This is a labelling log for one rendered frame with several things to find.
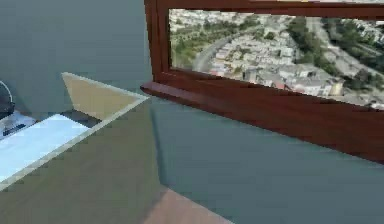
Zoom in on brown wooden framed window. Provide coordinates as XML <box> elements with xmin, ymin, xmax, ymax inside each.
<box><xmin>140</xmin><ymin>0</ymin><xmax>384</xmax><ymax>165</ymax></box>

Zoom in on olive cabinet with white top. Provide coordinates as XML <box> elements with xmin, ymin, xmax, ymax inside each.
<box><xmin>0</xmin><ymin>71</ymin><xmax>169</xmax><ymax>224</ymax></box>

